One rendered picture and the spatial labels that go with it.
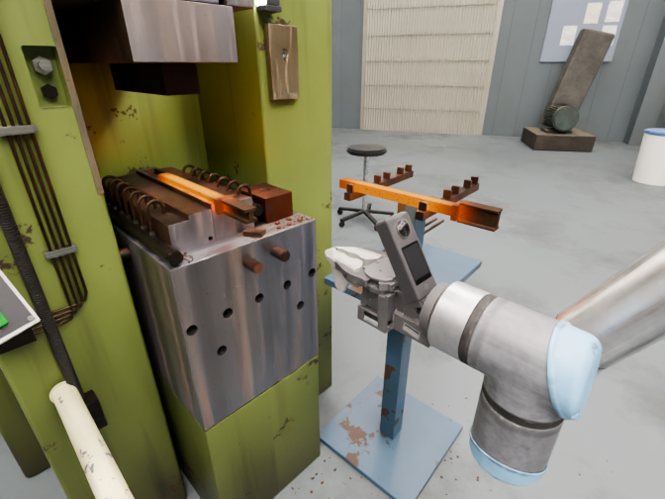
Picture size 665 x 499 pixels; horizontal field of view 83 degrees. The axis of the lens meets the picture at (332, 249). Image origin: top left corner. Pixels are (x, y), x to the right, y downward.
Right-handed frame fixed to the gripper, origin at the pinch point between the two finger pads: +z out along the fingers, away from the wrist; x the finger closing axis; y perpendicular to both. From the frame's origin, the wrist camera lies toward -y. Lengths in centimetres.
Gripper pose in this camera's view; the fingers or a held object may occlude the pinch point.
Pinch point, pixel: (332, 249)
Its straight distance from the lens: 60.2
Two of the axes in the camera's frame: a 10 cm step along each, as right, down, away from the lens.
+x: 7.0, -3.1, 6.4
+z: -7.1, -3.1, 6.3
